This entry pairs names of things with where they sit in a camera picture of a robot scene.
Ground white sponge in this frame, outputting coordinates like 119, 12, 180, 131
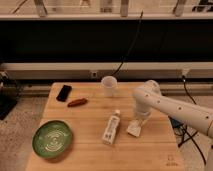
127, 119, 146, 137

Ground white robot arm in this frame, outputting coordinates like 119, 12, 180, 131
133, 80, 213, 139

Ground white plastic bottle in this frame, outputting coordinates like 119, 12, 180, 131
102, 110, 120, 145

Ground white plug adapter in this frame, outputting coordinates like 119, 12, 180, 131
181, 68, 190, 77

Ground brown sausage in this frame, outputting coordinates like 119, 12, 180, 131
67, 98, 88, 107

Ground green round plate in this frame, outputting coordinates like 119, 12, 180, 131
32, 120, 73, 159

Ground black floor cable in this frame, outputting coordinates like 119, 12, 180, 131
169, 76, 208, 166

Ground white wall outlet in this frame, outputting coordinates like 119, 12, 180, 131
90, 70, 98, 79

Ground black hanging cable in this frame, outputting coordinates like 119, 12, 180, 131
110, 10, 144, 77

